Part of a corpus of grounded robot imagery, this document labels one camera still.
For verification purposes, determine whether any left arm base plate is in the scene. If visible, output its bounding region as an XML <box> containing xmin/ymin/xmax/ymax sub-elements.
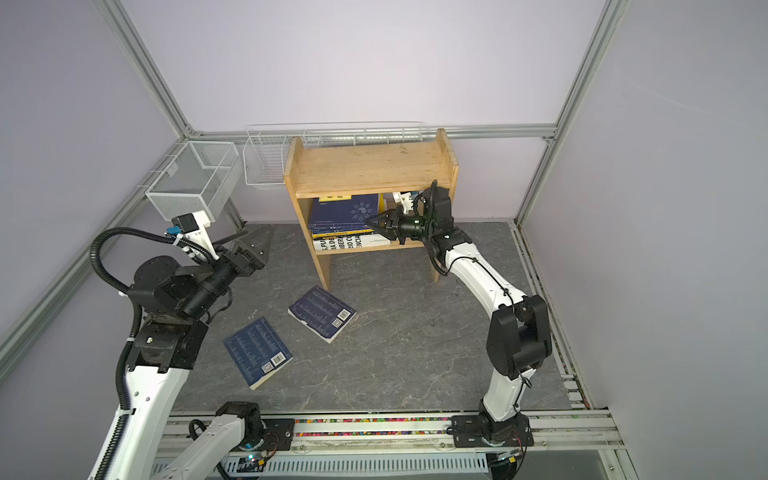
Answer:
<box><xmin>238</xmin><ymin>418</ymin><xmax>296</xmax><ymax>452</ymax></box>

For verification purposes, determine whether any white book black lettering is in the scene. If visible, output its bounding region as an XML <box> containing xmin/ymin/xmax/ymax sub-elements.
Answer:
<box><xmin>313</xmin><ymin>233</ymin><xmax>391</xmax><ymax>251</ymax></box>

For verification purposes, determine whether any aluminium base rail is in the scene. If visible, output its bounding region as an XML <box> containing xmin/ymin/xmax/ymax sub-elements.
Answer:
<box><xmin>155</xmin><ymin>409</ymin><xmax>625</xmax><ymax>460</ymax></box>

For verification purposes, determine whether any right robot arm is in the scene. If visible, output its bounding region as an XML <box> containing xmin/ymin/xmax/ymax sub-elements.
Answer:
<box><xmin>365</xmin><ymin>183</ymin><xmax>553</xmax><ymax>449</ymax></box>

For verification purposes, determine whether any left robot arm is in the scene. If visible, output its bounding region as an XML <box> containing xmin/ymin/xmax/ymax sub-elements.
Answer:
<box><xmin>89</xmin><ymin>225</ymin><xmax>274</xmax><ymax>479</ymax></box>

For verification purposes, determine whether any white wire rack basket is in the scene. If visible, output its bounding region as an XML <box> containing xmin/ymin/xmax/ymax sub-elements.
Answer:
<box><xmin>242</xmin><ymin>121</ymin><xmax>426</xmax><ymax>189</ymax></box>

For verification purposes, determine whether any dark blue book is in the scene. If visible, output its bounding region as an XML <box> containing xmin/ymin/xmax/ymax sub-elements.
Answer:
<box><xmin>308</xmin><ymin>194</ymin><xmax>380</xmax><ymax>238</ymax></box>
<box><xmin>224</xmin><ymin>317</ymin><xmax>293</xmax><ymax>390</ymax></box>
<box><xmin>288</xmin><ymin>285</ymin><xmax>357</xmax><ymax>344</ymax></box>

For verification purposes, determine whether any yellow book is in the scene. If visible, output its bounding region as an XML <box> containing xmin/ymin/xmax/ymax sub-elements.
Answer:
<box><xmin>311</xmin><ymin>228</ymin><xmax>374</xmax><ymax>240</ymax></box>

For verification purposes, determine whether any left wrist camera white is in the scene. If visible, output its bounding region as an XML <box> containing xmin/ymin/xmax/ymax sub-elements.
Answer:
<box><xmin>166</xmin><ymin>210</ymin><xmax>219</xmax><ymax>263</ymax></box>

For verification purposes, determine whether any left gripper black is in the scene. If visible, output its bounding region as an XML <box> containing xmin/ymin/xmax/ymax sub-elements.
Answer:
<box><xmin>180</xmin><ymin>225</ymin><xmax>273</xmax><ymax>319</ymax></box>

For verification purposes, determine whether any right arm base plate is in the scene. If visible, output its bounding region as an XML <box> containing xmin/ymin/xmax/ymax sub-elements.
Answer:
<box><xmin>446</xmin><ymin>412</ymin><xmax>534</xmax><ymax>448</ymax></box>

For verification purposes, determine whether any white slotted cable duct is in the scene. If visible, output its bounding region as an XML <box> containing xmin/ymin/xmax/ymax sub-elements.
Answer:
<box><xmin>152</xmin><ymin>452</ymin><xmax>490</xmax><ymax>480</ymax></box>

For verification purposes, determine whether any wooden two-tier bookshelf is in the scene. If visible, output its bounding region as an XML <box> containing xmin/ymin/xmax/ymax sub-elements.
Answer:
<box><xmin>284</xmin><ymin>129</ymin><xmax>460</xmax><ymax>290</ymax></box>

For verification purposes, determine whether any white mesh box basket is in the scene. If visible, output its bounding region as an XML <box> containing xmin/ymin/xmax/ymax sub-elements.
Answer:
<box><xmin>146</xmin><ymin>141</ymin><xmax>244</xmax><ymax>222</ymax></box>

